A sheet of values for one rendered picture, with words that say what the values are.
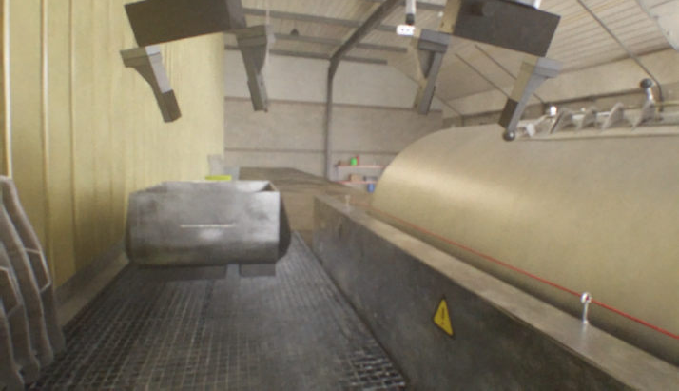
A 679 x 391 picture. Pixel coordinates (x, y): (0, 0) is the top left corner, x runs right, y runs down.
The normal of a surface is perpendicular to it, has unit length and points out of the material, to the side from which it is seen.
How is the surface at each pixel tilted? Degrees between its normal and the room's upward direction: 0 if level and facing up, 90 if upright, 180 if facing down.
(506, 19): 114
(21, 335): 90
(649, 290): 70
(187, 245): 93
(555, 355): 90
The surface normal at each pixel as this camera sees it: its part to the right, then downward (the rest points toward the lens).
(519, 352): -0.96, 0.00
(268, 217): 0.25, 0.07
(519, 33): 0.10, 0.47
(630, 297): -0.91, -0.30
